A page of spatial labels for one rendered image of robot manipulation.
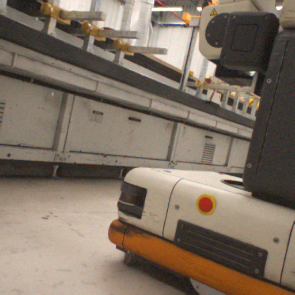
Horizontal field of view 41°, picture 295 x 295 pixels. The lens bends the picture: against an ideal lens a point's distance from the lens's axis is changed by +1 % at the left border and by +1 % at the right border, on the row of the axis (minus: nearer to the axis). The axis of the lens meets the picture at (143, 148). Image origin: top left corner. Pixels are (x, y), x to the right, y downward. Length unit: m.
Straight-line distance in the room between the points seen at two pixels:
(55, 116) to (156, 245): 1.33
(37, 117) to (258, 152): 1.42
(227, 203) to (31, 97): 1.38
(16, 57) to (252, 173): 1.13
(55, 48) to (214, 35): 0.81
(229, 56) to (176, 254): 0.54
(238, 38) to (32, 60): 0.98
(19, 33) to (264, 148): 1.11
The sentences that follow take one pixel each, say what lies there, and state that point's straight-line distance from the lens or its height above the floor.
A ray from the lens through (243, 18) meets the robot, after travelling 1.12.
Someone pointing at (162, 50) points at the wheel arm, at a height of 0.80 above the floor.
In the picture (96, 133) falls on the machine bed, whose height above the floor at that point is 0.30.
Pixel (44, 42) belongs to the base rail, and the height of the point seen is 0.66.
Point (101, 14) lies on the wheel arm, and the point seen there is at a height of 0.81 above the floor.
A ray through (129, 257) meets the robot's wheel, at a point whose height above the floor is 0.03.
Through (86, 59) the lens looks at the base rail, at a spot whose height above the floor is 0.66.
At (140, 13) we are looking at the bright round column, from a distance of 7.41.
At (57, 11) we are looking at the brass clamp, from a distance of 1.84.
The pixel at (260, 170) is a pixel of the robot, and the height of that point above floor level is 0.35.
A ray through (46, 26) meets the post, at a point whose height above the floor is 0.73.
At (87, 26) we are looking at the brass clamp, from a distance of 1.98.
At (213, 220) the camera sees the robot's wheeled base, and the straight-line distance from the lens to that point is 0.96.
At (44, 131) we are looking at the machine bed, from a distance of 2.18.
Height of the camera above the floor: 0.39
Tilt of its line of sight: 3 degrees down
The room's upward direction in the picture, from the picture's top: 12 degrees clockwise
